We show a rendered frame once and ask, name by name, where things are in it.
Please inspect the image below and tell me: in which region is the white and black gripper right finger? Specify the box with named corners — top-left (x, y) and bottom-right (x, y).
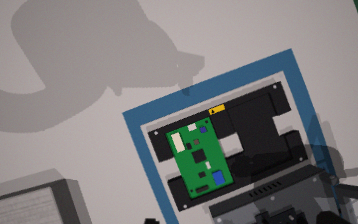
top-left (316, 211), bottom-right (351, 224)

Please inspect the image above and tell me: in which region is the green circuit board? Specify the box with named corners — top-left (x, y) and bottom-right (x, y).
top-left (165, 117), bottom-right (233, 199)

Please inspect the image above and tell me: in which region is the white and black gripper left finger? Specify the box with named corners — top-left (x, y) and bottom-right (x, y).
top-left (144, 218), bottom-right (160, 224)

